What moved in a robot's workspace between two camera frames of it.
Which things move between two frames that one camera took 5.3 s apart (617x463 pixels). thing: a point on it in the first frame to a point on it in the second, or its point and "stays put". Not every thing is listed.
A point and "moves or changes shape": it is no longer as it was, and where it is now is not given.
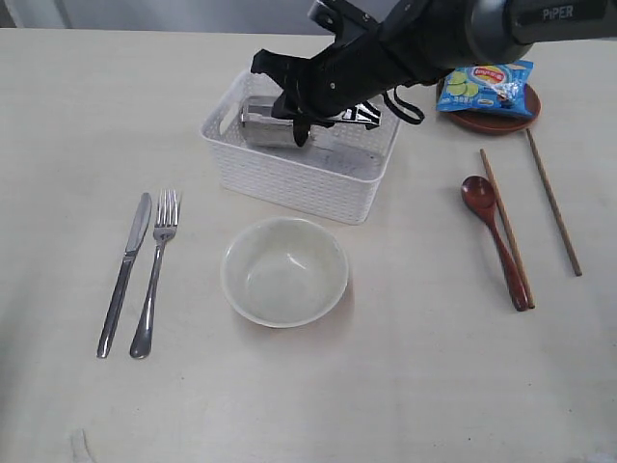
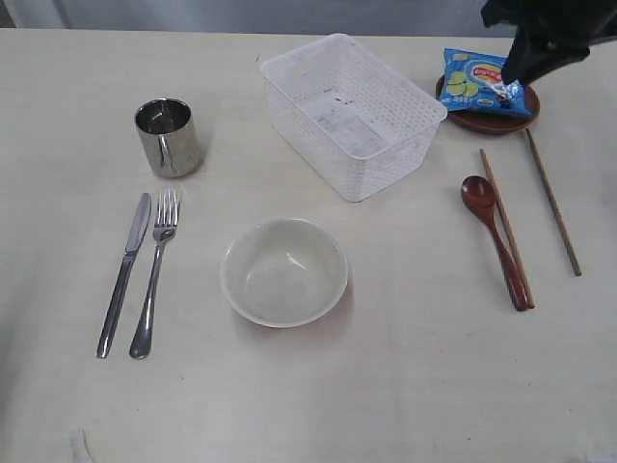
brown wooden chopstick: (510, 230) stays put
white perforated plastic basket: (333, 177) moves or changes shape
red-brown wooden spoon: (480, 194) stays put
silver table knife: (139, 227) stays put
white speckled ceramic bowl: (284, 272) stays put
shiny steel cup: (260, 127) to (169, 136)
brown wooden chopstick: (572, 251) stays put
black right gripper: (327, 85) to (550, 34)
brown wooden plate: (492, 122) stays put
